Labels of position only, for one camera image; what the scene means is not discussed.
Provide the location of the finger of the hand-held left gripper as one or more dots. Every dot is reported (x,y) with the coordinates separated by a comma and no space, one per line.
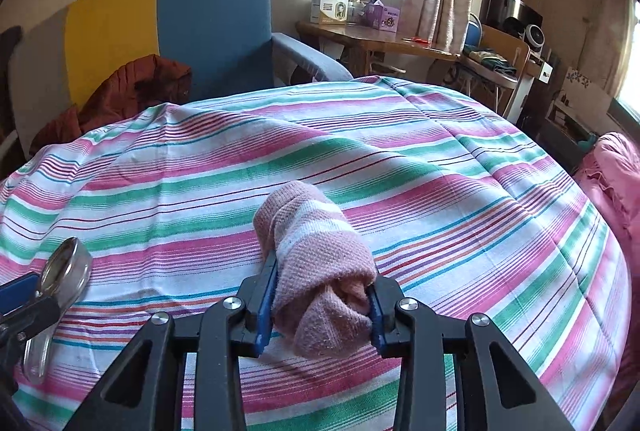
(35,316)
(17,288)

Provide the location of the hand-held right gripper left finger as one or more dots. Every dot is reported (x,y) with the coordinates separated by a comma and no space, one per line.
(265,311)

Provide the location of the white carton box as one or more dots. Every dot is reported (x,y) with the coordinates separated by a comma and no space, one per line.
(330,3)

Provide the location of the purple box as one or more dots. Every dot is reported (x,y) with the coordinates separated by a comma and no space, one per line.
(384,17)

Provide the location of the folding magnifying glass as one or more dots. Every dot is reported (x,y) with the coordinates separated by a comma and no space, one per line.
(65,266)

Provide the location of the grey yellow blue sofa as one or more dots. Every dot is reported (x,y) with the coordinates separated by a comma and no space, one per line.
(215,11)

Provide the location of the small desk fan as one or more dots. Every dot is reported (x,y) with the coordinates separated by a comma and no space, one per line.
(534,37)

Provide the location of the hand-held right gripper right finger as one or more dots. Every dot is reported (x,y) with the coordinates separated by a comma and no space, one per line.
(376,318)

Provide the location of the dark red jacket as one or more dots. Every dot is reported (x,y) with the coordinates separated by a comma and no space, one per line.
(145,81)

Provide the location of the pink towel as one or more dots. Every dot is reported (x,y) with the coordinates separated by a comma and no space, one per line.
(320,261)

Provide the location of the pink blanket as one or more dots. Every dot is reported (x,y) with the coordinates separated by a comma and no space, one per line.
(610,181)

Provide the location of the wooden desk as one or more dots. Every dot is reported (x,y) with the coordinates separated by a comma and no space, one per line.
(360,36)

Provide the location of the wooden chair with clothes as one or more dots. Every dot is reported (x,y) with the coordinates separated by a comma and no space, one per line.
(495,61)

